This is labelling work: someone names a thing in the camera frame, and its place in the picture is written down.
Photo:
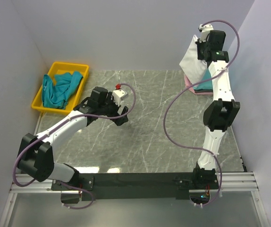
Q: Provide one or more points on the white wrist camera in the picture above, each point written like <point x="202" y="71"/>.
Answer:
<point x="204" y="30"/>
<point x="119" y="95"/>

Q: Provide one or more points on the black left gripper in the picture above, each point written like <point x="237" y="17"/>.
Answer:
<point x="124" y="110"/>

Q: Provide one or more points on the pink folded t shirt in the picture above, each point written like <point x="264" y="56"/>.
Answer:
<point x="189" y="86"/>

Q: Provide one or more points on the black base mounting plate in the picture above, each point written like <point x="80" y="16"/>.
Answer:
<point x="145" y="185"/>

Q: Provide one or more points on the aluminium rail frame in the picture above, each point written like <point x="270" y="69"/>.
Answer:
<point x="137" y="147"/>

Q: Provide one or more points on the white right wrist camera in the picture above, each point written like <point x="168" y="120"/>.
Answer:
<point x="204" y="30"/>

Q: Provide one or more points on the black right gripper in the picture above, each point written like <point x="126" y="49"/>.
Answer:
<point x="199" y="56"/>

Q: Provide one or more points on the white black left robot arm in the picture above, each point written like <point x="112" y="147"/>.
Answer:
<point x="35" y="155"/>

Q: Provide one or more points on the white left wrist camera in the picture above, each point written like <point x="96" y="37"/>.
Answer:
<point x="119" y="95"/>

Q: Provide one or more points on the teal crumpled t shirt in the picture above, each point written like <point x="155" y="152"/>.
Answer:
<point x="57" y="96"/>

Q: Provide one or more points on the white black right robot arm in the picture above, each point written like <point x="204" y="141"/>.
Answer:
<point x="221" y="113"/>

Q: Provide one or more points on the turquoise folded t shirt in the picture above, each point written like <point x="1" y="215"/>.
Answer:
<point x="206" y="86"/>

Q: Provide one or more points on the white t shirt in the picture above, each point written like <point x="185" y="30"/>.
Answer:
<point x="193" y="69"/>

